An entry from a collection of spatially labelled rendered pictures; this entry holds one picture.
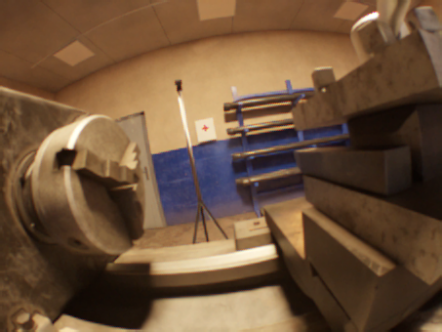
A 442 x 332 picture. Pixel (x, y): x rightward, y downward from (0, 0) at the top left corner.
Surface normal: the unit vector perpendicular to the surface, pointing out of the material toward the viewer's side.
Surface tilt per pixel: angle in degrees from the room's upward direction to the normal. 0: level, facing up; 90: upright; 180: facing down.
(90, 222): 90
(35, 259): 90
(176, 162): 90
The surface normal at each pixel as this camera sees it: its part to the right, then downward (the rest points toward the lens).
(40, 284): 0.98, -0.18
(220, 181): 0.00, 0.06
